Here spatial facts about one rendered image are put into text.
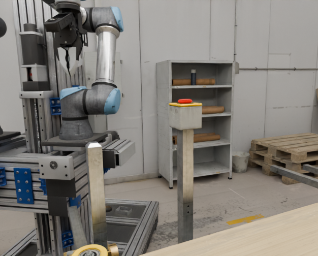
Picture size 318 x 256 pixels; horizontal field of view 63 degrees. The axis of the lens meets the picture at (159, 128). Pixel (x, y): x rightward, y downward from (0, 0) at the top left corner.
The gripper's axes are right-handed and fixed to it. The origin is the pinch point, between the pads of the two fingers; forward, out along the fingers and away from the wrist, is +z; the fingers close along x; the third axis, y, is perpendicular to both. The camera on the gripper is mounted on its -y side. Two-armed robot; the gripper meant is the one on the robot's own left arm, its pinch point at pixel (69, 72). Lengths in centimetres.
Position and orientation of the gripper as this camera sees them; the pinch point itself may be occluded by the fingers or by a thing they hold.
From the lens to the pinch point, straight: 88.0
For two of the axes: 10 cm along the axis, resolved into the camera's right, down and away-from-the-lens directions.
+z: 0.2, 9.9, 1.7
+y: 1.8, -1.7, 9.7
